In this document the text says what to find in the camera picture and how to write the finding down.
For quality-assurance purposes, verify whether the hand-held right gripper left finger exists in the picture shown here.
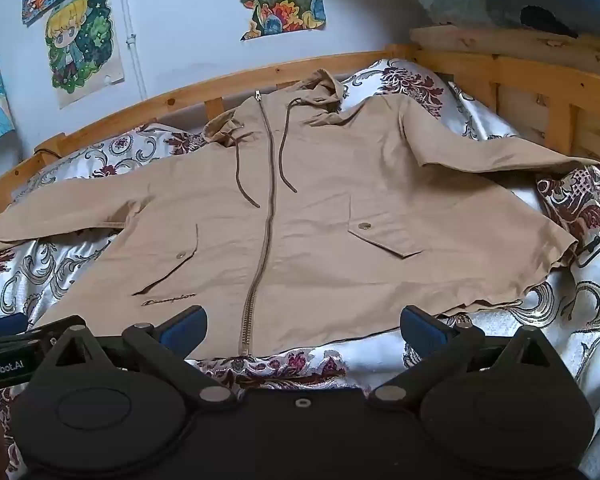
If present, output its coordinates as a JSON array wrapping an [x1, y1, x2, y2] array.
[[40, 305, 236, 406]]

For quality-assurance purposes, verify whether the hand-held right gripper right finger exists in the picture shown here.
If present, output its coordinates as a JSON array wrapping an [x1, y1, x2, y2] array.
[[369, 304, 566, 405]]

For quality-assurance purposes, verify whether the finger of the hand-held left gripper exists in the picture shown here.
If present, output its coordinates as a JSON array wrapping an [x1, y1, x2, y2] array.
[[0, 312, 84, 345]]

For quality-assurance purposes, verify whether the white floral satin bedspread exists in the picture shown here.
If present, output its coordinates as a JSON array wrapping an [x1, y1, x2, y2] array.
[[0, 57, 600, 480]]

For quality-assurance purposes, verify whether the black metal clip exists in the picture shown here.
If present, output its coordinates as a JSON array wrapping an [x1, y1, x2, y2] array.
[[572, 234, 600, 268]]

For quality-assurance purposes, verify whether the blond cartoon character poster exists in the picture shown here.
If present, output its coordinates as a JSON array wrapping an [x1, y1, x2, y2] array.
[[44, 0, 127, 110]]

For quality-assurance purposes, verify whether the black cable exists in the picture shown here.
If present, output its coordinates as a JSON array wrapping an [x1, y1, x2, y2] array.
[[32, 142, 63, 166]]

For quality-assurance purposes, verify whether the wooden bed frame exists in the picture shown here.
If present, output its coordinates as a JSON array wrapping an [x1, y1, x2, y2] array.
[[0, 25, 600, 221]]

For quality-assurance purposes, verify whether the white wall pipe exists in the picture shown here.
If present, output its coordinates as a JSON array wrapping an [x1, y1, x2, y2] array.
[[116, 0, 148, 101]]

